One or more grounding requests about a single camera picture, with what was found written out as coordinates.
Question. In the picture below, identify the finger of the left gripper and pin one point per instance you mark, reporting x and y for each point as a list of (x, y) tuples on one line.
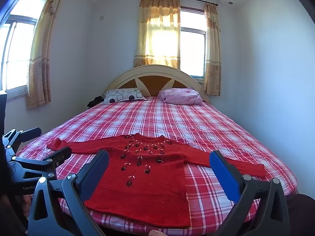
[(46, 167), (13, 139)]

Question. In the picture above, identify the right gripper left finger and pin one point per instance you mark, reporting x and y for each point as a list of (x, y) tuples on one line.
[(75, 189)]

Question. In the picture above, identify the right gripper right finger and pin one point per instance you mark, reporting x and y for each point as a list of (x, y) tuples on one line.
[(271, 217)]

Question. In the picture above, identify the red knitted child sweater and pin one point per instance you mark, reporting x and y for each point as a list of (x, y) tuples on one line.
[(145, 180)]

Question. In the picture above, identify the yellow curtain side window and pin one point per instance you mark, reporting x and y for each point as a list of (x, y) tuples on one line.
[(38, 90)]

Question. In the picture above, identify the black cloth beside pillow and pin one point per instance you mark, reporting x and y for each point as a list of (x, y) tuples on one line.
[(95, 101)]

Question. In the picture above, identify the white patterned pillow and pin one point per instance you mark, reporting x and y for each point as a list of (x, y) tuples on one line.
[(122, 95)]

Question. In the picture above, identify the red white plaid bedsheet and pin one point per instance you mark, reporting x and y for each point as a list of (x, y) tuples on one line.
[(201, 126)]

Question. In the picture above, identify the cream wooden headboard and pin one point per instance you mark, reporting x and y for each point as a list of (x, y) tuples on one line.
[(151, 79)]

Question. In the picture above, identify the pink pillow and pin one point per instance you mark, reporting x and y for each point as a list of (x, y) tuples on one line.
[(180, 96)]

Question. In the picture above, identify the yellow curtain centre left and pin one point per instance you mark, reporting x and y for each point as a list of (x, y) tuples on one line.
[(159, 32)]

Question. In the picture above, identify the yellow curtain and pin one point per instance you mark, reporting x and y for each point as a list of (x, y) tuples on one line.
[(212, 78), (159, 32)]

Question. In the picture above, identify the yellow curtain centre right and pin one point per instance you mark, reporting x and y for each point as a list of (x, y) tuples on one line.
[(212, 78)]

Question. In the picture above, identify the centre window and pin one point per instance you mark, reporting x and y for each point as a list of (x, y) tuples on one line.
[(193, 42)]

